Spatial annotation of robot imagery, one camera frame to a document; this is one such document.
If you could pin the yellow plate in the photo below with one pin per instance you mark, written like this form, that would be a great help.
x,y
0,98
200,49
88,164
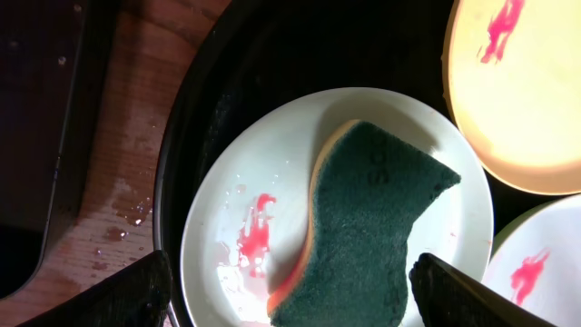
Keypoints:
x,y
512,77

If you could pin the light blue plate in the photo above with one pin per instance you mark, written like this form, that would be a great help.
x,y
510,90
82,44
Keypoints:
x,y
536,262
248,220

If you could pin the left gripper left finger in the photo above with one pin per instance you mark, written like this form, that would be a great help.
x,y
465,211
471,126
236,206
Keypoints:
x,y
136,296

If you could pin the black rectangular tray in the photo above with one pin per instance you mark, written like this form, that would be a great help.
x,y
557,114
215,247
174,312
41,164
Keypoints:
x,y
54,58

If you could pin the green yellow sponge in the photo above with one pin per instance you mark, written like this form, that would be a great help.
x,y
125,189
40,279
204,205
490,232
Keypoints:
x,y
367,189

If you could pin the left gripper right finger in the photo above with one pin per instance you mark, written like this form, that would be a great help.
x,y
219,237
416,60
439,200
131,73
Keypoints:
x,y
446,296

